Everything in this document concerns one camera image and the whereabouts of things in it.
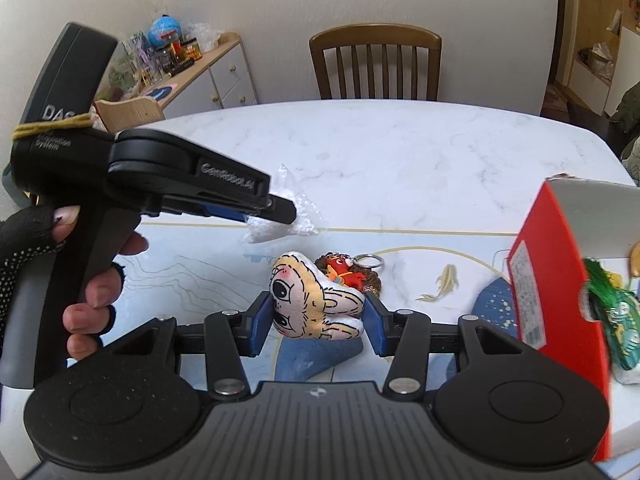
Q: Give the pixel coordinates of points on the clear plastic bag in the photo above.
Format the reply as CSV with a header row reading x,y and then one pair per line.
x,y
270,231

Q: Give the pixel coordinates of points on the crumpled clear plastic wrap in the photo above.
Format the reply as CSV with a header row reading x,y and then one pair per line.
x,y
202,36

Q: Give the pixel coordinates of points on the white sideboard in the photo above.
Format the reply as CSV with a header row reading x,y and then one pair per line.
x,y
225,80

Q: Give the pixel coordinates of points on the red cardboard box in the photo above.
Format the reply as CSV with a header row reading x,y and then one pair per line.
x,y
545,240

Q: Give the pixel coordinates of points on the printed table mat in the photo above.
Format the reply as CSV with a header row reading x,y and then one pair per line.
x,y
200,270

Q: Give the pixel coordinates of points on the dark glass jar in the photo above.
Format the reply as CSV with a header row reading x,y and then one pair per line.
x,y
164,60

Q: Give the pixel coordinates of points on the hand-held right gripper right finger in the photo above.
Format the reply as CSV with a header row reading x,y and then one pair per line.
x,y
375,332

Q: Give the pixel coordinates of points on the green-haired doll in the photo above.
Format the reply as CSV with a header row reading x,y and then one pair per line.
x,y
620,320

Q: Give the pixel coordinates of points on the brown wooden chair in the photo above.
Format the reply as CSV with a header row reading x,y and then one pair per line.
x,y
375,35

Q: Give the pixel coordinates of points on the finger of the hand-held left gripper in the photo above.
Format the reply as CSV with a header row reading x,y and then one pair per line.
x,y
225,211
280,212

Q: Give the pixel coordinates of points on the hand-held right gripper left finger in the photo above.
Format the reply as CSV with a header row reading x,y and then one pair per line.
x,y
257,328

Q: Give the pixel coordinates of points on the green padded jacket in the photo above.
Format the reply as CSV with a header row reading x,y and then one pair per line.
x,y
631,110

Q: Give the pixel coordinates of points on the blue globe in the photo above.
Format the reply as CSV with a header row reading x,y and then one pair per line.
x,y
165,30

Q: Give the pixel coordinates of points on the round blue pink plate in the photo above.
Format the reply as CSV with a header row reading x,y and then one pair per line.
x,y
160,91

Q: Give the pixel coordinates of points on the cream plush toy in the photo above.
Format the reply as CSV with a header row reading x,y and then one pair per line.
x,y
310,300

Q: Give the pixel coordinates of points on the yellow round toy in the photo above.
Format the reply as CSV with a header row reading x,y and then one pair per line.
x,y
635,260

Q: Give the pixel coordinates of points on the light wooden chair back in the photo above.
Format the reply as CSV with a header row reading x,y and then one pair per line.
x,y
132,110

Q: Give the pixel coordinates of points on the person's left hand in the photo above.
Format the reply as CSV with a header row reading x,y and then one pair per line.
x,y
22,255

